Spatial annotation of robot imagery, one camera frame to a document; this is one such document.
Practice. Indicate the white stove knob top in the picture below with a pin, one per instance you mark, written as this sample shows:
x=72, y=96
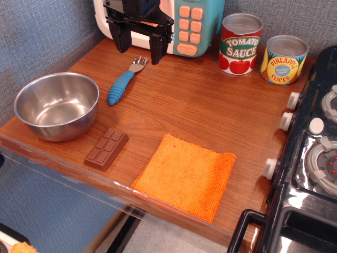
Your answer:
x=293, y=100

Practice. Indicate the black toy stove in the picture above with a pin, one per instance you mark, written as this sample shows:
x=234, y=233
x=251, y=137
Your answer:
x=301, y=203

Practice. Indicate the blue handled metal fork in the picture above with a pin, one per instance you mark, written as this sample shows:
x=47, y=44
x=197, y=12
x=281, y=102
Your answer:
x=118, y=88

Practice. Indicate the pineapple slices can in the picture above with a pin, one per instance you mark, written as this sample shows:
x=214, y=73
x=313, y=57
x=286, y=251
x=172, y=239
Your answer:
x=284, y=58

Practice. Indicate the orange object at corner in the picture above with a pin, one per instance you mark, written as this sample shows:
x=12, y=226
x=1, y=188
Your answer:
x=21, y=247

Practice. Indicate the tomato sauce can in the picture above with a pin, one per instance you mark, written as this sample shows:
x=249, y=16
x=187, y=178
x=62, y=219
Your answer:
x=240, y=40

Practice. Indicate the orange cloth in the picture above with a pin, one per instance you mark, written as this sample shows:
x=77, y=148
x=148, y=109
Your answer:
x=185, y=177

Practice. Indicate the white stove knob middle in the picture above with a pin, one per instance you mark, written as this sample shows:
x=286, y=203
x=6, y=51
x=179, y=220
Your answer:
x=286, y=121

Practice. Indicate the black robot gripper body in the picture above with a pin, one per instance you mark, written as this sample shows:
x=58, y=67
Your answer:
x=142, y=17

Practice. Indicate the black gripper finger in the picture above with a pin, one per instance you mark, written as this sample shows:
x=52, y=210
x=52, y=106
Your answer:
x=121, y=37
x=158, y=47

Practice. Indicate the teal toy microwave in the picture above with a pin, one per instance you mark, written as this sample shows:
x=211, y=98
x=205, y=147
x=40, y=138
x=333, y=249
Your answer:
x=196, y=23

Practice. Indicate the brown toy chocolate bar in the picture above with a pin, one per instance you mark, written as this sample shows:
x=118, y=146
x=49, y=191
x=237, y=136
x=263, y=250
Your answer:
x=107, y=148

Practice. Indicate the stainless steel bowl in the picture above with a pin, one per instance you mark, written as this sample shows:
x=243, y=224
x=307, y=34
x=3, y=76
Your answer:
x=58, y=107

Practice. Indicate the white stove knob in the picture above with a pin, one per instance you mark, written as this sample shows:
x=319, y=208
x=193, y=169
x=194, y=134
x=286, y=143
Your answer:
x=269, y=168
x=286, y=121
x=293, y=100

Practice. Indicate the white stove knob bottom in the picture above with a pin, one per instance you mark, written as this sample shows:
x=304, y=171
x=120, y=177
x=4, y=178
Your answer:
x=269, y=168

